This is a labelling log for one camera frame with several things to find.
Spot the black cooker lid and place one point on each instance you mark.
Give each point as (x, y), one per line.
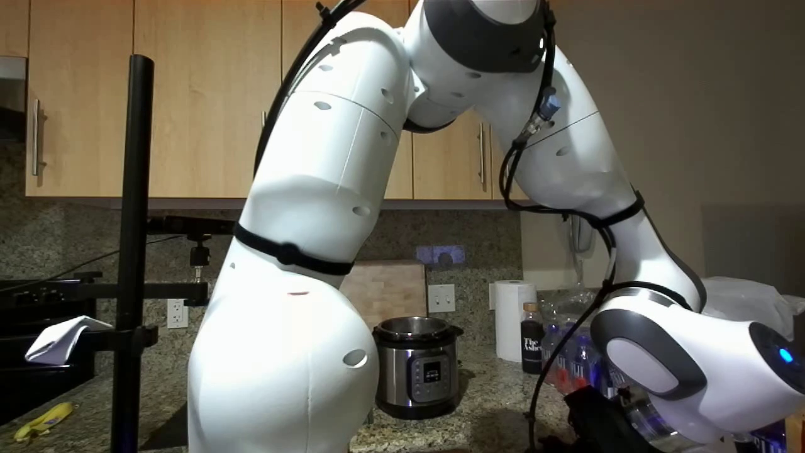
(602, 426)

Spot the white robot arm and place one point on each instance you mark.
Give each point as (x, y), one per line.
(285, 363)

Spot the silver pressure cooker base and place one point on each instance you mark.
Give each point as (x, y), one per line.
(418, 367)

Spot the wooden cutting board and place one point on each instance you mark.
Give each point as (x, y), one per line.
(384, 290)

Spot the white paper towel roll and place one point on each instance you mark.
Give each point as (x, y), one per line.
(506, 301)

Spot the dark sauce bottle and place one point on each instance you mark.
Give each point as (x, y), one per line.
(533, 334)

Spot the wooden upper cabinets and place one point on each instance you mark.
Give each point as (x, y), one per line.
(216, 68)

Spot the black vertical stand pole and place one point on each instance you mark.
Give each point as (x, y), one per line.
(133, 259)

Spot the white plastic bag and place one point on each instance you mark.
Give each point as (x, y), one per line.
(753, 301)

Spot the white crumpled paper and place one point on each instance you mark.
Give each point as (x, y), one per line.
(56, 342)

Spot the yellow banana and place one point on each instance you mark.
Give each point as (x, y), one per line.
(45, 424)

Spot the purple wall outlet cover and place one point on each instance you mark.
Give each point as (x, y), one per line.
(442, 255)

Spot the white wall outlet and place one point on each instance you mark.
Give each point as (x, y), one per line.
(442, 298)

